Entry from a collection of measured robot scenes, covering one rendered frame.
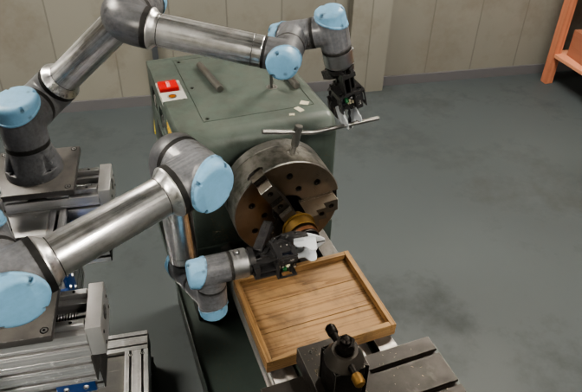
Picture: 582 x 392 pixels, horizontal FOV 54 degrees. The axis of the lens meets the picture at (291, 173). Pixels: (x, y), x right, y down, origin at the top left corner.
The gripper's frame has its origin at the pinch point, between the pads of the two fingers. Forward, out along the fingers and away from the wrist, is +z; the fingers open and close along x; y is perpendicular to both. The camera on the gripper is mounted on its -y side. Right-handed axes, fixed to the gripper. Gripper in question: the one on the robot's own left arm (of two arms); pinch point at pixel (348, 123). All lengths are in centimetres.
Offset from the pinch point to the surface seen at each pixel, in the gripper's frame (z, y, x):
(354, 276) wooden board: 38.4, 18.9, -13.8
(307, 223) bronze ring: 12.2, 17.0, -22.6
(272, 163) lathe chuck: -0.3, 3.8, -24.5
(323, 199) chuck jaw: 15.3, 8.0, -14.4
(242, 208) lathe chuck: 8.6, 5.3, -36.4
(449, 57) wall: 161, -236, 178
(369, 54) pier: 130, -238, 111
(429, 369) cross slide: 30, 59, -13
